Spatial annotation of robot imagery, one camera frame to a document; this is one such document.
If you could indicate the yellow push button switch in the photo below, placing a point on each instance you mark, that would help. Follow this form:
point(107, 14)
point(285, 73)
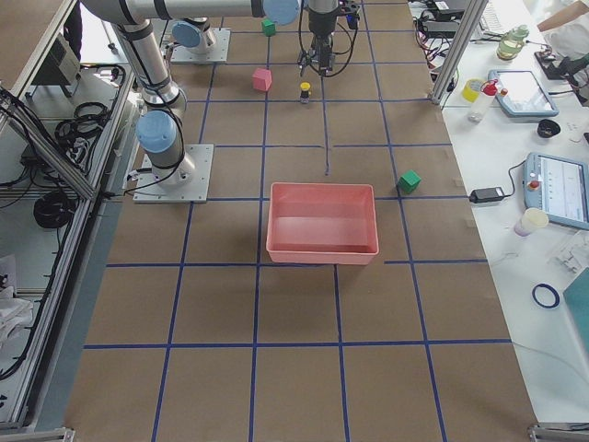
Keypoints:
point(305, 92)

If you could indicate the green foam cube centre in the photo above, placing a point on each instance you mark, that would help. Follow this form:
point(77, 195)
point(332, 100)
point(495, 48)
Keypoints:
point(268, 27)

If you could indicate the pink foam cube centre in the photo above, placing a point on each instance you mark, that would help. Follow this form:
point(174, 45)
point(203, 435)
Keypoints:
point(262, 79)

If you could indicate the green foam cube near bin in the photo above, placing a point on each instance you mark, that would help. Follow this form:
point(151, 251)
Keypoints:
point(409, 181)

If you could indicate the yellow tape roll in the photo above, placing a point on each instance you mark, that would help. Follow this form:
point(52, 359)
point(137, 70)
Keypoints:
point(471, 89)

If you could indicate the pink plastic bin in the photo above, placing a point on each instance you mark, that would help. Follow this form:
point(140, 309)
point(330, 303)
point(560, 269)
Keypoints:
point(322, 223)

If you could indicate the clear squeeze bottle red cap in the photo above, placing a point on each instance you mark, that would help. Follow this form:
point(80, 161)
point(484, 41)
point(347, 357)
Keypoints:
point(482, 103)

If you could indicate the green liquid bottle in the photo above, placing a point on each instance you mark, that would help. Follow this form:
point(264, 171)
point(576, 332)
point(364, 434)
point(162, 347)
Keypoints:
point(512, 43)

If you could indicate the blue teach pendant far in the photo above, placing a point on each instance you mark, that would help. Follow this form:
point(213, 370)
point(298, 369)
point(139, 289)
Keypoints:
point(525, 97)

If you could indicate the blue teach pendant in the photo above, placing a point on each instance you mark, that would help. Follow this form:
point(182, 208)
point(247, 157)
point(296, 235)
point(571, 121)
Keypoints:
point(559, 187)
point(525, 97)

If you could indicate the black power adapter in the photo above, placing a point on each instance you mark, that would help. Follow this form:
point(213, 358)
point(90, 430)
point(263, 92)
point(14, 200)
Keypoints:
point(486, 195)

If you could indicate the white paper cup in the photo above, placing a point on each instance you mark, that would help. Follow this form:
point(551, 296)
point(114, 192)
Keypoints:
point(532, 220)

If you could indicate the blue teach pendant near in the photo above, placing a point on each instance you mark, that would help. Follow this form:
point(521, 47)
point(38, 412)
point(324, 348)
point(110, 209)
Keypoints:
point(559, 187)

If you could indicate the teal cutting mat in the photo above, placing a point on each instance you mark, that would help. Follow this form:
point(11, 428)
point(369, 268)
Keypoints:
point(576, 298)

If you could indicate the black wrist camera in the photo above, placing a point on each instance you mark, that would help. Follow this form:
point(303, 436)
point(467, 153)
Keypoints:
point(351, 12)

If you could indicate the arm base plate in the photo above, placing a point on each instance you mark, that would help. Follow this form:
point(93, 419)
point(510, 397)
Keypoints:
point(189, 183)
point(207, 50)

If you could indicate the aluminium frame post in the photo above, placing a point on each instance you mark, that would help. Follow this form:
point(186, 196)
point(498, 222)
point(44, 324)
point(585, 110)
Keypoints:
point(459, 44)

